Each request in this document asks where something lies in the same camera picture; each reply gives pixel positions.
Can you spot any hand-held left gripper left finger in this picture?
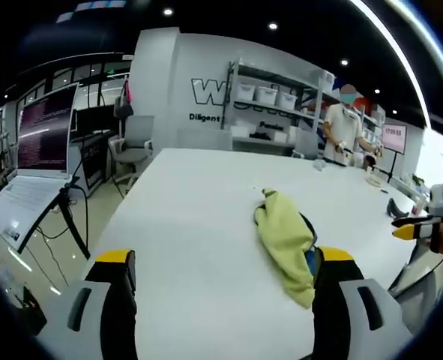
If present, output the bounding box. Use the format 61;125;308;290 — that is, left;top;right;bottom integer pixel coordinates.
37;248;138;360

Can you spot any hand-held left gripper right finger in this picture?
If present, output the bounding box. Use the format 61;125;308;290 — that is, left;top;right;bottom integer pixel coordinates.
310;246;414;360

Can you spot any yellow-green garment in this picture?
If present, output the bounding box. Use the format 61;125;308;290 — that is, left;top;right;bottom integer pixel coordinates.
253;187;319;310

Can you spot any black curved object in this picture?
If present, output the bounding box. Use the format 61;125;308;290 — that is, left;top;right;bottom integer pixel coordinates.
386;198;410;219

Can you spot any pink screen on stand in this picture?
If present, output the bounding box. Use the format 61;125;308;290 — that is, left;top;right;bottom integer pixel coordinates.
380;124;409;184

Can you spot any black panel stand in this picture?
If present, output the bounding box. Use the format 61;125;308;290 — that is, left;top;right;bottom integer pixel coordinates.
18;175;91;260

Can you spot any tilted white display panel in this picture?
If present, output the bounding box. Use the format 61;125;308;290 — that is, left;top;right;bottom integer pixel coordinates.
0;175;73;254

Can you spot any grey office chair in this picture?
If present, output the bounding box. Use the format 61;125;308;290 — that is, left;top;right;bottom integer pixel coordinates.
107;115;155;189

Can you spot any white storage bin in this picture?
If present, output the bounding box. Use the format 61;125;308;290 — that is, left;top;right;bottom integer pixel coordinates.
278;91;299;109
256;86;279;105
237;83;259;102

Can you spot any grey metal shelf rack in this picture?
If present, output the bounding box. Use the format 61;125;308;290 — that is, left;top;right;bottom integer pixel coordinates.
226;58;344;159

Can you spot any large dark monitor screen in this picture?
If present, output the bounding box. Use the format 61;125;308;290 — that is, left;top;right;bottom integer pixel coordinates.
16;82;80;180

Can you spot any grey hanging bag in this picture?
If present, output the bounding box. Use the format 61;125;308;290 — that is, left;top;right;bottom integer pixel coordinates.
115;74;135;119

